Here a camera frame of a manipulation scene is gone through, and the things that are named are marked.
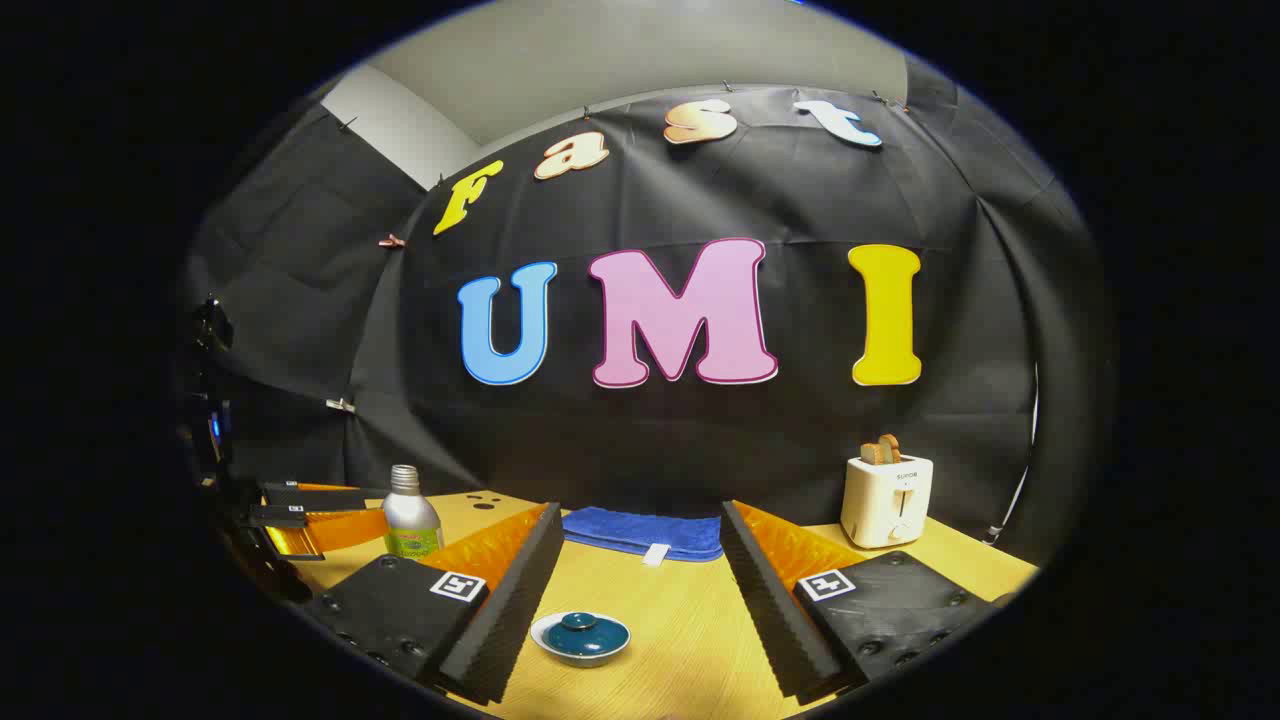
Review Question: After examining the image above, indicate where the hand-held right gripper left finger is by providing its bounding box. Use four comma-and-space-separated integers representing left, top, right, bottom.
300, 502, 567, 706

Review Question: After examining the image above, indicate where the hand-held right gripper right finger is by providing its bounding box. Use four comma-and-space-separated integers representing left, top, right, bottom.
720, 500, 1001, 701

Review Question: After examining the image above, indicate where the teal teacup lid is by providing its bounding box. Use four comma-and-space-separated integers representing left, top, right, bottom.
545, 612, 629, 659

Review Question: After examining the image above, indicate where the white teacup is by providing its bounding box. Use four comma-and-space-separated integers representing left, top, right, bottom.
530, 612, 632, 669

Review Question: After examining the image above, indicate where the silver green label water bottle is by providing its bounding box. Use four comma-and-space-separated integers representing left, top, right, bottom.
383, 465, 444, 559

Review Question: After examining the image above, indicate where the blue cloth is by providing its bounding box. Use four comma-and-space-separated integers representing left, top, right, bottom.
562, 506, 725, 564

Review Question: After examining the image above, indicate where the cream toaster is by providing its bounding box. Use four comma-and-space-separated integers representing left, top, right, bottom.
840, 455, 935, 550

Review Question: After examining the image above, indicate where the black backdrop cloth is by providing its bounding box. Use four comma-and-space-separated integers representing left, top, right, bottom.
180, 60, 1116, 561

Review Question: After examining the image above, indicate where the white cable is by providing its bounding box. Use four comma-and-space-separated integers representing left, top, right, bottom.
985, 362, 1042, 547

